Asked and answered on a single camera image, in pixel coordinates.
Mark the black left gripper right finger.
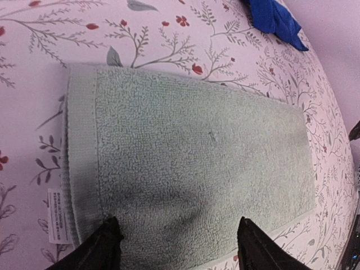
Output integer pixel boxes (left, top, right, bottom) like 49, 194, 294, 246
237, 217, 309, 270

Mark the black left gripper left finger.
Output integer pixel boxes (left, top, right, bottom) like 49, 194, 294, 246
47, 217, 124, 270

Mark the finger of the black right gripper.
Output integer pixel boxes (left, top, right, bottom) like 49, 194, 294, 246
348, 121, 360, 141

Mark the light green towel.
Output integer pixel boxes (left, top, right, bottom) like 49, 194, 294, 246
61, 65, 315, 269

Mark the white towel label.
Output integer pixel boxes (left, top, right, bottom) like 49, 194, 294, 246
47, 188, 72, 245

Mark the blue towel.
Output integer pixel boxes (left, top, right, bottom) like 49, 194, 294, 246
244, 0, 309, 52

